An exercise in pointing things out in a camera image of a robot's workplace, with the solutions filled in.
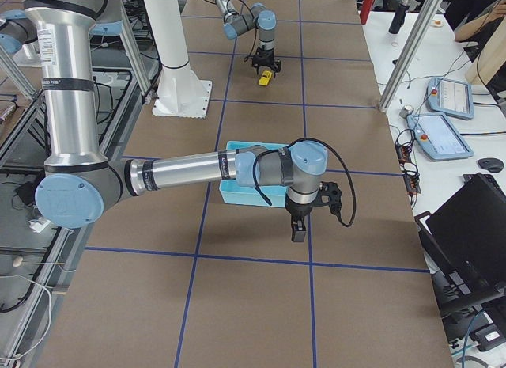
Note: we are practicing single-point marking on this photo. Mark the aluminium frame post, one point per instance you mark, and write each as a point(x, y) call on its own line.
point(413, 42)

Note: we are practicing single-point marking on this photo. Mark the far blue teach pendant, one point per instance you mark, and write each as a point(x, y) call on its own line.
point(451, 97)

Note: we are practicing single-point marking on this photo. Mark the near blue teach pendant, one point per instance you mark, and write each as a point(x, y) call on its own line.
point(437, 137)

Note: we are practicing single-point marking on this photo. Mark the black laptop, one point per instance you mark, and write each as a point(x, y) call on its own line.
point(466, 239)

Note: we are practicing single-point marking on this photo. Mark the black computer mouse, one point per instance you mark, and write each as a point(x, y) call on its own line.
point(491, 164)

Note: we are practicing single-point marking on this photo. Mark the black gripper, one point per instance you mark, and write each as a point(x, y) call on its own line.
point(298, 210)
point(265, 57)

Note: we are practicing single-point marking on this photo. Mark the red cylinder tube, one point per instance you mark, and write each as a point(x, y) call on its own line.
point(366, 8)

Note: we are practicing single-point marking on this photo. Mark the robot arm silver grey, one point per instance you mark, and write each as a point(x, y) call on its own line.
point(80, 182)
point(239, 18)

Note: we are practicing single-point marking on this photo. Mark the blue teach pendant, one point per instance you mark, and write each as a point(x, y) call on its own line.
point(437, 137)
point(451, 97)

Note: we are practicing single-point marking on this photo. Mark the small silver metal cylinder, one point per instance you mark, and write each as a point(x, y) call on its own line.
point(406, 111)

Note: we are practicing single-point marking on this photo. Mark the light blue plastic bin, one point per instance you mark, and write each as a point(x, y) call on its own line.
point(232, 193)

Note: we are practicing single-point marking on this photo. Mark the seated person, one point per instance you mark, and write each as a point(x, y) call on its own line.
point(468, 30)

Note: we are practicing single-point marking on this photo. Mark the black cylinder tube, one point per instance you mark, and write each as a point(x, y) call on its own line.
point(399, 17)

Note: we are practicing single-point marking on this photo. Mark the white pillar with base plate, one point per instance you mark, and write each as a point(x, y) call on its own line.
point(180, 92)

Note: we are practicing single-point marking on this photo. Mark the yellow beetle toy car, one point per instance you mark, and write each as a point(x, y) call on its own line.
point(265, 78)

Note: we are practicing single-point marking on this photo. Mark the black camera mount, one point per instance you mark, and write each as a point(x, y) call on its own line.
point(329, 195)

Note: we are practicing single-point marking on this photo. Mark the brown paper table mat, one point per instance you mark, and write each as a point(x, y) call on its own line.
point(178, 278)

